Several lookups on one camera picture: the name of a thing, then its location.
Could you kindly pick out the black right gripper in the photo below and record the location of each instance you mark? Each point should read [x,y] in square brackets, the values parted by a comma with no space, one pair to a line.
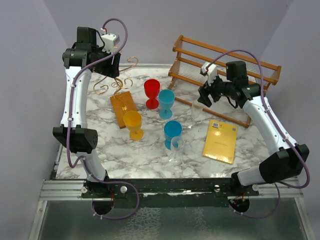
[205,90]

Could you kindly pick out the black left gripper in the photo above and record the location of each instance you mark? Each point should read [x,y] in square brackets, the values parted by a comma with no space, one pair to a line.
[112,69]

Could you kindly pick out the ribbed clear wine glass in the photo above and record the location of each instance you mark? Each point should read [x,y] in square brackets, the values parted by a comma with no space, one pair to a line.
[196,110]

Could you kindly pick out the blue plastic goblet front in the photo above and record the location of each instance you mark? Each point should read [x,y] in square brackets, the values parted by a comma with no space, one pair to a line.
[171,129]

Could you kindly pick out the blue plastic goblet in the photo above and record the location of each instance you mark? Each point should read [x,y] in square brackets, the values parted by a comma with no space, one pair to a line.
[166,100]
[171,129]

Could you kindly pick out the smooth clear wine glass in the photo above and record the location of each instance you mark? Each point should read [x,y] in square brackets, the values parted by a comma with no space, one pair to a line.
[176,146]

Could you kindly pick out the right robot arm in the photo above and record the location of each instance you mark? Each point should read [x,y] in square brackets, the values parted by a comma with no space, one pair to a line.
[286,157]

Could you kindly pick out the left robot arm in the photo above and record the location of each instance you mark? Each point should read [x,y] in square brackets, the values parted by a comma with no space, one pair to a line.
[91,52]

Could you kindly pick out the wooden shelf rack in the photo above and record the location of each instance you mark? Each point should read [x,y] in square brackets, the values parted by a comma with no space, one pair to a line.
[186,67]

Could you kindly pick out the wine glass rack wooden base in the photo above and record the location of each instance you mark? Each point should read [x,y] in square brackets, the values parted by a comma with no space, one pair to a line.
[122,103]

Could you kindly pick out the blue plastic goblet near rack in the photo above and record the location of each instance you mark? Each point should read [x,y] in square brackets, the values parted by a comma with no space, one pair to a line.
[166,100]

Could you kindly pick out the red plastic goblet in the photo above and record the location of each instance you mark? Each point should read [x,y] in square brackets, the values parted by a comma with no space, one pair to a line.
[152,89]

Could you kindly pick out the yellow book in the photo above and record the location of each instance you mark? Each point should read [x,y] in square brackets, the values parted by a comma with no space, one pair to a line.
[220,143]

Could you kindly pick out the yellow plastic goblet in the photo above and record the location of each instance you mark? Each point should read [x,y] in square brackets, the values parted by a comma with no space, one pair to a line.
[133,122]

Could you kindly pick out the gold wire glass rack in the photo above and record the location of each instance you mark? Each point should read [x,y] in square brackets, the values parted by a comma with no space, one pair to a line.
[118,83]

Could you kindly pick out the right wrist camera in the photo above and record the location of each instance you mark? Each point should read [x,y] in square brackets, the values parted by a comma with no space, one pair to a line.
[210,71]

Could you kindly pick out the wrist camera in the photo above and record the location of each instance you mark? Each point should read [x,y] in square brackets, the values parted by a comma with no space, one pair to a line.
[210,71]
[110,40]

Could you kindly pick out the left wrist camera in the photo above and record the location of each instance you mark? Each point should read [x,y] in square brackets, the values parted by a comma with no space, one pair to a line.
[110,40]

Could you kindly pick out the aluminium table frame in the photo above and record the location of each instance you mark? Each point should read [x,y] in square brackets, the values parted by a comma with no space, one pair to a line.
[277,213]

